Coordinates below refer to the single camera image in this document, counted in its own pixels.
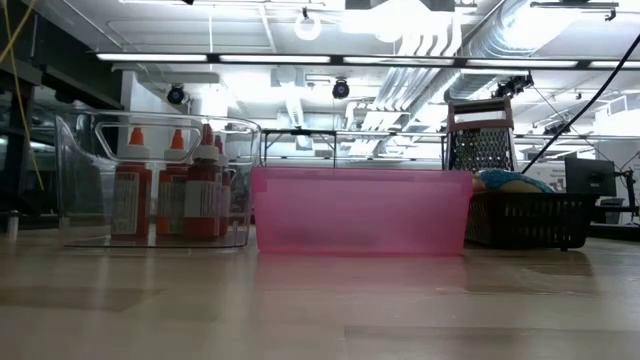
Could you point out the red food colouring bottle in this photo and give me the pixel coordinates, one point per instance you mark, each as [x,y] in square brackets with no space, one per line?
[170,210]
[132,200]

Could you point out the blue frosted tan donut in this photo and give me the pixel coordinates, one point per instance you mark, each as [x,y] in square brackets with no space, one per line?
[500,177]

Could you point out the pink translucent plastic bin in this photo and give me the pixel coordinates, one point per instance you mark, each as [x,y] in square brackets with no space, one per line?
[360,215]

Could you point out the black round spot lamp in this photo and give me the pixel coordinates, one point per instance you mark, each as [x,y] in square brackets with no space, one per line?
[176,95]
[341,90]

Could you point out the black overhead light bar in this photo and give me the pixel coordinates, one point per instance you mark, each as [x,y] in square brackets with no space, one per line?
[337,60]

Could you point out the white round pendant lamp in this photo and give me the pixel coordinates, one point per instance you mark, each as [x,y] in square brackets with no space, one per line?
[307,37]

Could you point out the black slotted plastic basket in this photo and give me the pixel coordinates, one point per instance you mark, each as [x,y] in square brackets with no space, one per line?
[530,220]

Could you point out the clear plastic storage bin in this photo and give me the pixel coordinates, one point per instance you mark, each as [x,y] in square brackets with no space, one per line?
[85,200]

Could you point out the black computer monitor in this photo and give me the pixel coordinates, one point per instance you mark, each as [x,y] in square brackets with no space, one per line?
[590,177]

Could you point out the dark shelving unit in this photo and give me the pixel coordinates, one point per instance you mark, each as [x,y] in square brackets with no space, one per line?
[15,150]

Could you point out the small white cylinder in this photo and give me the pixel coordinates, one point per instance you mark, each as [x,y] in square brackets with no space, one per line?
[13,225]

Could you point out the black monitor stand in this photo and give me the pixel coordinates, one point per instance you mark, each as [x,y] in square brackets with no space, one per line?
[631,195]

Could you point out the black frame folding table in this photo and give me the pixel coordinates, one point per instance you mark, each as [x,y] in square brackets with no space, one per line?
[300,132]

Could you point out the black ceiling mounted camera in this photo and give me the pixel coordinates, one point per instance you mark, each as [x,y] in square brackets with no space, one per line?
[515,85]
[560,129]

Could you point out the silver ventilation duct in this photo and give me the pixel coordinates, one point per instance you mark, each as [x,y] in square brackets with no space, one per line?
[525,30]

